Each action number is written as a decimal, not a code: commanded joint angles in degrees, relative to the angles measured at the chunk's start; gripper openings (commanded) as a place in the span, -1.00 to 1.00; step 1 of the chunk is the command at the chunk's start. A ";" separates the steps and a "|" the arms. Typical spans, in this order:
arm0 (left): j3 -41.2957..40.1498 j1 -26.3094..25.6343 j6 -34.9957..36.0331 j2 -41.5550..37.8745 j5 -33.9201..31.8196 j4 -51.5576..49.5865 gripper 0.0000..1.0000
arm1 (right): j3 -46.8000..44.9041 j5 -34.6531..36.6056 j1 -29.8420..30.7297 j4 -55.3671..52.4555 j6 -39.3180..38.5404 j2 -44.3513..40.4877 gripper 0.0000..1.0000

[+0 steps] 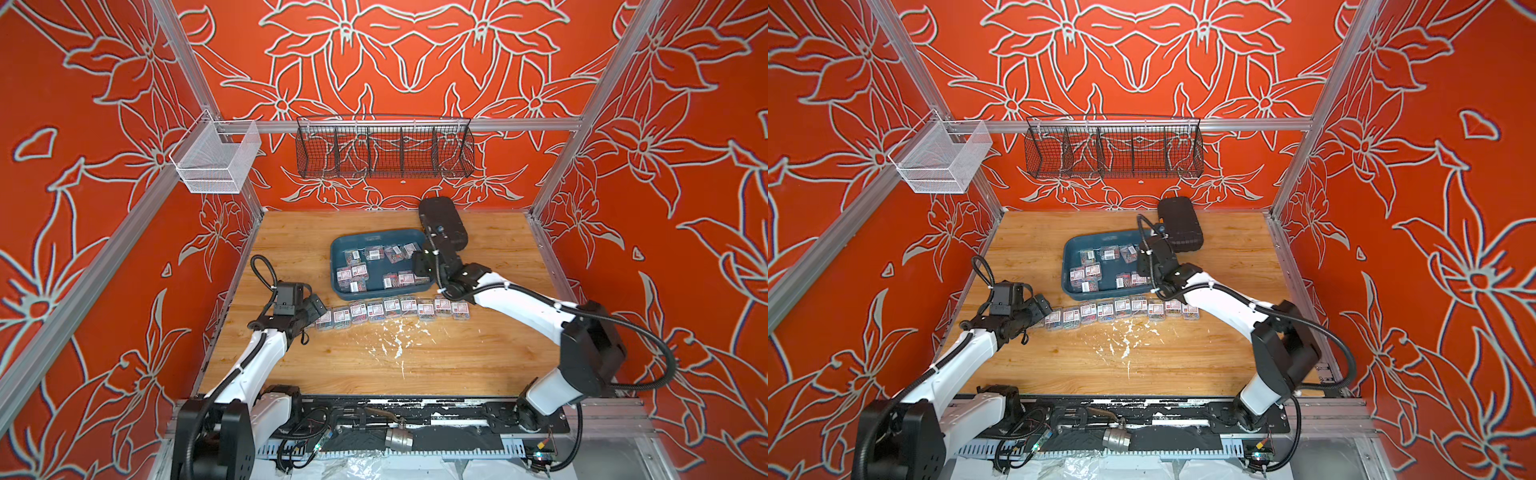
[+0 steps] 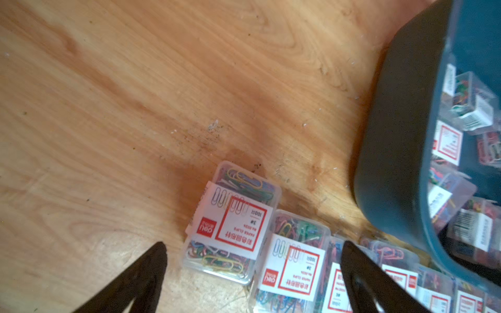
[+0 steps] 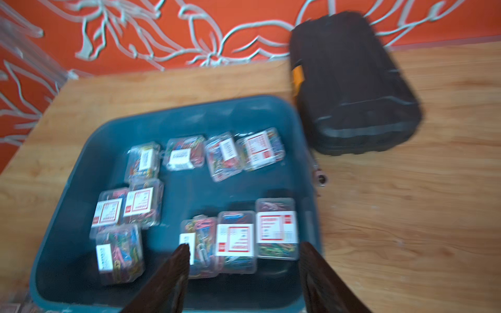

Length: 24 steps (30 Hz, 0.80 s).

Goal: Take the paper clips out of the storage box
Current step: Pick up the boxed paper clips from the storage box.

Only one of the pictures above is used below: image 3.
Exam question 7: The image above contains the paper clip box tray left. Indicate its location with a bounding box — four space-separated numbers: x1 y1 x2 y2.
125 142 161 183

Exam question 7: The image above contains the paper clip box back right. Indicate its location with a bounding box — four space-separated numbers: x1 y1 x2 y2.
236 127 286 172

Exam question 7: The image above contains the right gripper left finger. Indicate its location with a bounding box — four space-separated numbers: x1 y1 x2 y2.
121 244 190 312

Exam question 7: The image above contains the paper clip box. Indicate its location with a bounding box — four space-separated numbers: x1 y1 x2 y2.
215 211 257 275
255 198 300 261
204 132 243 183
236 127 286 172

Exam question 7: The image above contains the black tool case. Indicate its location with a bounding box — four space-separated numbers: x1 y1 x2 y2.
289 11 423 156

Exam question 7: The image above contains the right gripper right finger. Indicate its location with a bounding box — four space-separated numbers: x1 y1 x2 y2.
299 242 371 313

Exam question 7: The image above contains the paper clip box front left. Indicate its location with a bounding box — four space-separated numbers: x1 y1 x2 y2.
215 211 257 275

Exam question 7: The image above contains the blue plastic storage tray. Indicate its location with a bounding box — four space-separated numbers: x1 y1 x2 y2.
29 96 322 312

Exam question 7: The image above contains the paper clip box front right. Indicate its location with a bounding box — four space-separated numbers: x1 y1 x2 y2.
255 198 300 261

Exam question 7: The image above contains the paper clip box back middle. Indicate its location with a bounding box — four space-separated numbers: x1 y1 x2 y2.
204 132 243 183

